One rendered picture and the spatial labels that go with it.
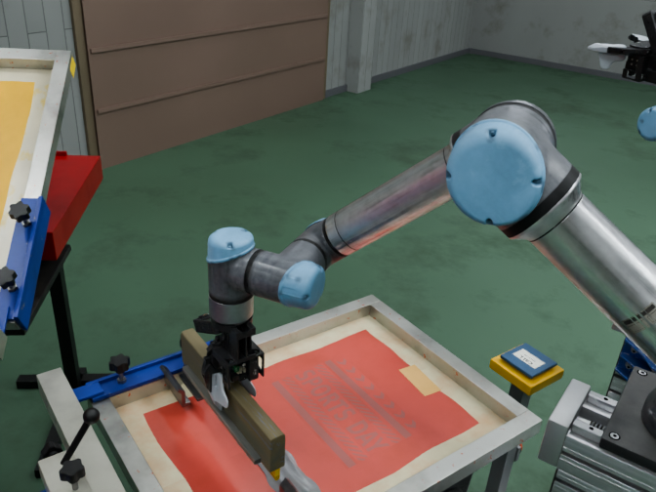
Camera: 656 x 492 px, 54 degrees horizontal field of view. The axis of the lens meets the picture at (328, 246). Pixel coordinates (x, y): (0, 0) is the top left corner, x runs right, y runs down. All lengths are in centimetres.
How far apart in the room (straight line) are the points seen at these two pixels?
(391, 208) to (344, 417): 60
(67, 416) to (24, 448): 152
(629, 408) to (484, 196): 51
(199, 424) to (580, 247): 91
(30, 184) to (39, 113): 25
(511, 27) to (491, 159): 995
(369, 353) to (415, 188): 73
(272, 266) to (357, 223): 15
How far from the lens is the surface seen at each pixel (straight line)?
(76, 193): 215
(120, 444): 137
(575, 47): 1042
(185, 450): 138
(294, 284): 98
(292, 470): 133
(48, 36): 504
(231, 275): 102
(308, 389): 151
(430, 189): 97
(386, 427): 144
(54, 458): 125
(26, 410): 305
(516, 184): 76
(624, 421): 113
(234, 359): 111
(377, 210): 101
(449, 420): 148
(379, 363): 160
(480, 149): 77
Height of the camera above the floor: 194
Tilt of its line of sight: 28 degrees down
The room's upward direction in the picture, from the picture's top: 4 degrees clockwise
